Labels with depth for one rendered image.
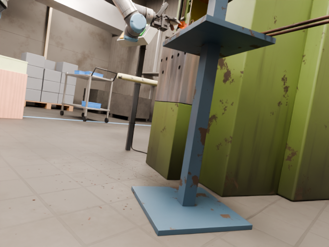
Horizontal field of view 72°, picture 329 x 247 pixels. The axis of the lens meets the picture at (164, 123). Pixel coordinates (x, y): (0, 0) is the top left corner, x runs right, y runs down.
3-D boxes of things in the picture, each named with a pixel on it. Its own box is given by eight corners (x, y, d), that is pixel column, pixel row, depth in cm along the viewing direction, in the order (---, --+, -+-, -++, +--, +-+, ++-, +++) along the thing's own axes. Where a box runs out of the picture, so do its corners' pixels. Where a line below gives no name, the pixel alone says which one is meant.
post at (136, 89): (126, 150, 204) (143, 29, 198) (125, 149, 208) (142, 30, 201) (130, 150, 206) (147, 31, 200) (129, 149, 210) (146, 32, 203)
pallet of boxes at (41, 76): (20, 106, 517) (26, 52, 510) (10, 102, 572) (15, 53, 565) (72, 111, 612) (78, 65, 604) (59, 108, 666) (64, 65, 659)
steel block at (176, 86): (178, 102, 133) (190, 26, 130) (154, 100, 167) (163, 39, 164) (248, 114, 157) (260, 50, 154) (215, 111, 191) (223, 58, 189)
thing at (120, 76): (117, 79, 172) (118, 71, 172) (116, 79, 177) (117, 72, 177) (169, 88, 191) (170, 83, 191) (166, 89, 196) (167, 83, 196)
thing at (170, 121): (166, 180, 136) (178, 102, 133) (145, 162, 170) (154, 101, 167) (237, 180, 160) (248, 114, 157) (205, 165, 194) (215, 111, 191)
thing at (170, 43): (205, 20, 72) (206, 13, 72) (162, 46, 109) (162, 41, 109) (275, 43, 83) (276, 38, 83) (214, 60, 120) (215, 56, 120)
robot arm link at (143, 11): (122, 20, 140) (124, 3, 139) (141, 26, 145) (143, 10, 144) (126, 15, 131) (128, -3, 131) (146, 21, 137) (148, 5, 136)
